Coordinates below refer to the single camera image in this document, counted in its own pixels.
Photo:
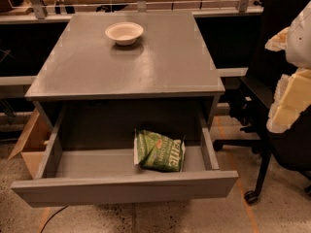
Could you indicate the grey cabinet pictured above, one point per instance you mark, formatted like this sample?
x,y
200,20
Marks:
x,y
169,65

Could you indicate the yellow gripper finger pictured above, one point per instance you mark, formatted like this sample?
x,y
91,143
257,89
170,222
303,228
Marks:
x,y
279,41
292,97

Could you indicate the black office chair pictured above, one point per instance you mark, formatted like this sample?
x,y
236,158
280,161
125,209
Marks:
x,y
273,98

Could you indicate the green jalapeno chip bag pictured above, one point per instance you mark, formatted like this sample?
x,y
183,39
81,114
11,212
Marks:
x,y
154,151

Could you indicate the white paper bowl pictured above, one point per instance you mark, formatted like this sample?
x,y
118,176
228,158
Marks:
x,y
124,33

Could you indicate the cardboard box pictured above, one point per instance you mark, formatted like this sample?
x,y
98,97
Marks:
x,y
32,142

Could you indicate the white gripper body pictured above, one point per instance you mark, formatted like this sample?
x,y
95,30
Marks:
x,y
300,44

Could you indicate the grey open top drawer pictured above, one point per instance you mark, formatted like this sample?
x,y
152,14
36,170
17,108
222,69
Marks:
x,y
90,159

